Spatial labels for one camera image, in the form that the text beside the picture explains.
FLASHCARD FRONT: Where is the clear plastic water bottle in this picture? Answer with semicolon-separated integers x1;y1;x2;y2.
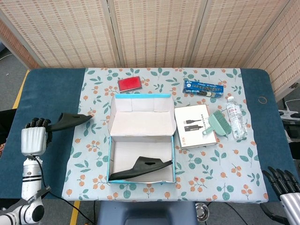
226;96;248;139

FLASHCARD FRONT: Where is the floral leaf print tablecloth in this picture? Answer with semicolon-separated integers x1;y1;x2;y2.
61;67;269;202

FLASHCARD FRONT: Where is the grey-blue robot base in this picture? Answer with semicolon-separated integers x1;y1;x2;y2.
97;201;197;225

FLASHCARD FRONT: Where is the blue cardboard shoe box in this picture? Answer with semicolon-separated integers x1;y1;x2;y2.
106;93;178;184

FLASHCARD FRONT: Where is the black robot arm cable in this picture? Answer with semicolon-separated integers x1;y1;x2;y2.
29;155;94;225

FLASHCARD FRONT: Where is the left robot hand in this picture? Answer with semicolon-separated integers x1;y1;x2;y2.
21;117;53;157

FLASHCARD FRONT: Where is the woven bamboo folding screen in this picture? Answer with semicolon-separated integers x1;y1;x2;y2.
0;0;300;101

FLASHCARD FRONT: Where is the red flat case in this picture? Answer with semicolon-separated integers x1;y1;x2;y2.
117;76;143;92

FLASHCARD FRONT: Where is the white chair base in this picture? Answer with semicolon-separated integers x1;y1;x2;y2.
278;98;300;121

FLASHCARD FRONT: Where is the black rubber slipper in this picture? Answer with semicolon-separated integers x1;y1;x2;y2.
48;112;93;132
108;156;173;181

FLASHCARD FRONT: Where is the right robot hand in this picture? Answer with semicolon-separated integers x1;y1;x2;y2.
260;166;300;225

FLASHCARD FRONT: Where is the white cable product box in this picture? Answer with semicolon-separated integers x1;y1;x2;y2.
174;104;218;149

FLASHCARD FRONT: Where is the green cleaning brush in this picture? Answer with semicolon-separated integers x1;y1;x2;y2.
202;110;232;136

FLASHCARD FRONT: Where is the blue cookie snack package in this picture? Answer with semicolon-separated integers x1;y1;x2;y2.
182;80;225;98

